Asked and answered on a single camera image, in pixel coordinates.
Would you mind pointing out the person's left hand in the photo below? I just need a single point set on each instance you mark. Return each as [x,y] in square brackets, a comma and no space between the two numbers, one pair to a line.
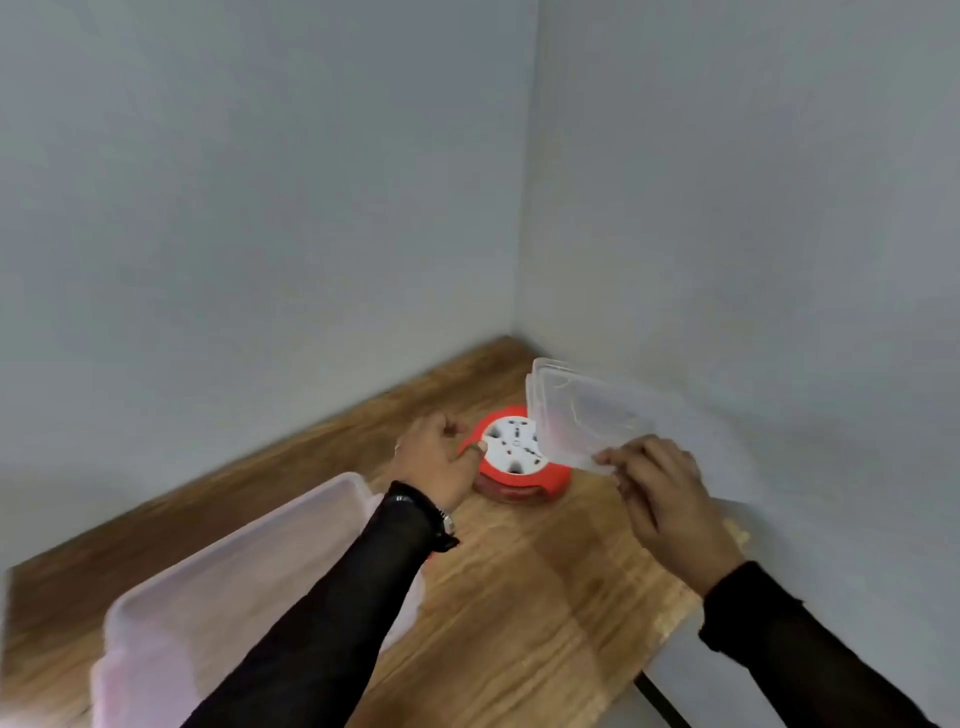
[429,461]

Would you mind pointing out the person's right hand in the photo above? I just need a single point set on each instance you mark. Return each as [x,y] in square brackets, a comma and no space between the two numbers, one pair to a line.
[671,510]

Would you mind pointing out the person's left thumb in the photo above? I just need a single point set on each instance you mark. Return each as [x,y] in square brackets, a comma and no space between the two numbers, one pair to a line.
[474,449]

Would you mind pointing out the person's right thumb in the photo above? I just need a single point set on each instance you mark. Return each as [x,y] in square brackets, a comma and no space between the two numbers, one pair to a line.
[613,457]

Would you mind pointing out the red and white extension socket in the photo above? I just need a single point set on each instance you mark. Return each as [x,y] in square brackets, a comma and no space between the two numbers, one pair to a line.
[517,461]

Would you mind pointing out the clear plastic container lid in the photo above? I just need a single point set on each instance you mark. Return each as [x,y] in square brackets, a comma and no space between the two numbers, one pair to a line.
[581,420]

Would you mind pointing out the person's right forearm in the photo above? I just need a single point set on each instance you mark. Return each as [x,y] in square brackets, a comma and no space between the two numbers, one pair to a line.
[795,660]

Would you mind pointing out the person's left forearm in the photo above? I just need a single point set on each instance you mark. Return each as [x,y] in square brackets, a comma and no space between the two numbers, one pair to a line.
[337,622]

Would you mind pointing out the silver wristwatch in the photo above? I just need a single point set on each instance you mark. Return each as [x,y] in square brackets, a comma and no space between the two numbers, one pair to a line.
[448,523]

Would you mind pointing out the pink translucent plastic tray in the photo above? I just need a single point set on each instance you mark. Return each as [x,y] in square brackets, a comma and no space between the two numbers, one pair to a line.
[195,600]

